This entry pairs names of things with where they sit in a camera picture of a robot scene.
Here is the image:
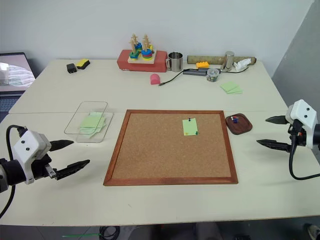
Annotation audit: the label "small glass jar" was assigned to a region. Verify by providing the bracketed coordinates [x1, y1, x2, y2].
[206, 67, 221, 83]

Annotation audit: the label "grey USB hub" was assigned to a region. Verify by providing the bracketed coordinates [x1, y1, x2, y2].
[182, 68, 209, 76]

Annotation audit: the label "thin green stick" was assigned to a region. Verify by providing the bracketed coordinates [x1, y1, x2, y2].
[62, 233, 101, 238]

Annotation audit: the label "wood-framed cork board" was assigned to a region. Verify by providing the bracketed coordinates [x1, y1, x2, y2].
[102, 109, 239, 187]

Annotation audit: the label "green sticky note pad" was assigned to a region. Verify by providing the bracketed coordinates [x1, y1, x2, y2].
[219, 80, 240, 92]
[225, 85, 244, 96]

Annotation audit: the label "steel mug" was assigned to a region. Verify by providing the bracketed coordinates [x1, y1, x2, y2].
[165, 51, 184, 73]

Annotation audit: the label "wooden stacking peg toy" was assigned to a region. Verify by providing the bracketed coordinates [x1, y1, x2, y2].
[127, 32, 157, 65]

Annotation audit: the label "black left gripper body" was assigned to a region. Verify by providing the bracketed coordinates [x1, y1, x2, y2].
[32, 153, 58, 181]

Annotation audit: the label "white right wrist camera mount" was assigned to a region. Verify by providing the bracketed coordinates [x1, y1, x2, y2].
[285, 99, 319, 150]

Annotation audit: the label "wooden log roll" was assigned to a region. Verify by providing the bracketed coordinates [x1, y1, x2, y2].
[187, 54, 258, 65]

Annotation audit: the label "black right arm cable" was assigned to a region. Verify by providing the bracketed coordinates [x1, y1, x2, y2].
[288, 133, 320, 181]

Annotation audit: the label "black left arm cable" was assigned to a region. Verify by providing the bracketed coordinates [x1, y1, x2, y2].
[0, 124, 27, 219]

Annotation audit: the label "brown wooden tray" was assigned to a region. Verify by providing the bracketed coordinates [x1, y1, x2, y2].
[225, 112, 253, 136]

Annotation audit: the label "clear plastic box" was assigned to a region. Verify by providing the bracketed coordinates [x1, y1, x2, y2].
[64, 100, 115, 144]

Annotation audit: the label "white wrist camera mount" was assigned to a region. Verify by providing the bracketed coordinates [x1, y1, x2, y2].
[12, 129, 52, 186]
[285, 99, 319, 150]

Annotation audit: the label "silver metal cylinder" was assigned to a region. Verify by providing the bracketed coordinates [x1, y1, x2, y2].
[220, 50, 236, 72]

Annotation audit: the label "red rectangular box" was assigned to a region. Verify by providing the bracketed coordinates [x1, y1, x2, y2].
[116, 49, 168, 74]

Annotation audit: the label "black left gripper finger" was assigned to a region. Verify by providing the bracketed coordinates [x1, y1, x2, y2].
[55, 159, 91, 181]
[49, 139, 75, 152]

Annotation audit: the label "open laptop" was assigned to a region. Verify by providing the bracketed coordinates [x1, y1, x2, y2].
[0, 51, 37, 114]

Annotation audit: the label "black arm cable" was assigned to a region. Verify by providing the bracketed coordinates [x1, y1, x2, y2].
[0, 124, 27, 219]
[288, 133, 320, 181]

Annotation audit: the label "thin black cable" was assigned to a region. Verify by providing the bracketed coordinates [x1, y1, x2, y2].
[218, 65, 249, 75]

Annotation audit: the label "shoe of a person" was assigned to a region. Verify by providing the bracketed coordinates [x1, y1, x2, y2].
[306, 223, 320, 240]

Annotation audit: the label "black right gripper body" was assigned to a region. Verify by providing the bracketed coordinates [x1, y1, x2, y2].
[287, 119, 308, 147]

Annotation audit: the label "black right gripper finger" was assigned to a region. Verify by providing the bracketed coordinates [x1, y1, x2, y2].
[256, 139, 293, 153]
[265, 115, 289, 125]

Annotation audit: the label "coiled black floor cables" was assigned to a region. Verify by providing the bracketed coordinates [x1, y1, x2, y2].
[99, 225, 121, 240]

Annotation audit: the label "green sticky note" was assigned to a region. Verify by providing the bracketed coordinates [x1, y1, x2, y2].
[182, 118, 199, 137]

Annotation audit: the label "black USB cable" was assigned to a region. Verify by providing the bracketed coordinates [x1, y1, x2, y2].
[158, 69, 186, 87]

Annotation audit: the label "white crumpled cloth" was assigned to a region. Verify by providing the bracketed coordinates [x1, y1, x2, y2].
[233, 58, 253, 71]

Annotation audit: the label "pink eraser object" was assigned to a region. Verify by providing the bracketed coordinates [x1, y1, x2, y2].
[149, 73, 162, 87]

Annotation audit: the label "black power adapter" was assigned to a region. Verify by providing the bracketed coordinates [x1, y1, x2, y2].
[66, 62, 79, 75]

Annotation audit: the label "yellow sponge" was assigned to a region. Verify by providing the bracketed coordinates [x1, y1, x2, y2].
[75, 58, 91, 70]

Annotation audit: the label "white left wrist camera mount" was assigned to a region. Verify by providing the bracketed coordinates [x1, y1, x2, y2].
[12, 129, 52, 186]

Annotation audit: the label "pile of green notes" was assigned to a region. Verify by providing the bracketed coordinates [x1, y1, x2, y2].
[79, 111, 109, 137]

